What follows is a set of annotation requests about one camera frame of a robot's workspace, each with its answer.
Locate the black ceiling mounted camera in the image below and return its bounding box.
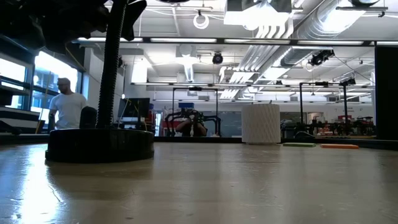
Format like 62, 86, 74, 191
308, 49, 336, 67
211, 51, 224, 65

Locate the green sticky note pad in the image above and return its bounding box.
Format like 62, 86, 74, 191
282, 142, 317, 148

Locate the black rounded chair back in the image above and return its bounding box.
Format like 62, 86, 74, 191
78, 106, 98, 129

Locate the silver ceiling air duct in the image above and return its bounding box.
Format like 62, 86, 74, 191
292, 0, 368, 40

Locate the white textured pen cup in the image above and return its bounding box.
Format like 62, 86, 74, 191
241, 103, 282, 145

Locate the white cable coil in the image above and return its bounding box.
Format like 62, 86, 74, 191
192, 12, 211, 30

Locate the standing person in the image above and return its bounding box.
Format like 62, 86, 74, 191
47, 77, 89, 131

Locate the black computer monitor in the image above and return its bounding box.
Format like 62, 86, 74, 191
118, 97, 151, 119

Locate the black gooseneck desk lamp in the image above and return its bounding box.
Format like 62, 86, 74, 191
44, 0, 191, 164

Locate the black gantry frame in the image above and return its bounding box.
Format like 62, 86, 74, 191
298, 77, 357, 131
171, 86, 220, 138

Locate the orange sticky note pad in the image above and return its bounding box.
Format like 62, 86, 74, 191
320, 143, 359, 150

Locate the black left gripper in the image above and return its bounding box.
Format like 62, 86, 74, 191
0, 0, 148, 54

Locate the seated person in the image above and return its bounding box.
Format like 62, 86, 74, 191
175, 110, 208, 138

